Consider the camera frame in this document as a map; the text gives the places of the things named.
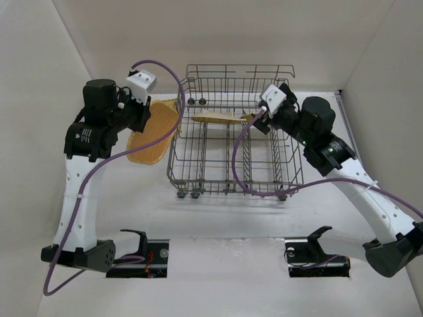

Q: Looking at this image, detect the round woven bamboo plate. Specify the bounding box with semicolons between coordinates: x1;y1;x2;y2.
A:
241;113;256;123

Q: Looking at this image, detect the square woven bamboo plate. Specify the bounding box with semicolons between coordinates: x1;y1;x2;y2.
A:
126;100;179;165

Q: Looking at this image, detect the rectangular woven bamboo plate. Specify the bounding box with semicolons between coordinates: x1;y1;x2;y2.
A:
161;98;182;135

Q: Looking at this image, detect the shovel-shaped woven bamboo plate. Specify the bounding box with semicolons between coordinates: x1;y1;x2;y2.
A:
191;110;247;124

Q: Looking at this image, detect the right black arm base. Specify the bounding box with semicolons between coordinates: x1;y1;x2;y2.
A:
284;226;351;278

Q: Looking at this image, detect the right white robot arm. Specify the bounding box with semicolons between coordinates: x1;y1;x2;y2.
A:
254;83;422;277

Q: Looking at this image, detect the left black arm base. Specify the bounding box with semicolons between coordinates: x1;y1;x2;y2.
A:
106;240;170;279

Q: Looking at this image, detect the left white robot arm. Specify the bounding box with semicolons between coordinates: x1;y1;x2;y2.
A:
41;77;156;273

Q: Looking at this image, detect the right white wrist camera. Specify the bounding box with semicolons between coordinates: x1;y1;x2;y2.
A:
259;84;288;118

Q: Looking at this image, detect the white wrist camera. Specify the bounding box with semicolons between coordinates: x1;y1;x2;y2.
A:
125;69;157;105
259;84;288;118

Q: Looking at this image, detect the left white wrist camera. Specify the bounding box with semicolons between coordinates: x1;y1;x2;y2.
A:
125;69;157;105

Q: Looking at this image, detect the grey wire dish rack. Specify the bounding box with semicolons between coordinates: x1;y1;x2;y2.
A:
167;63;303;199

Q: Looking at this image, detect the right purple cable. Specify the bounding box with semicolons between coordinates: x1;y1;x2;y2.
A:
232;111;423;269

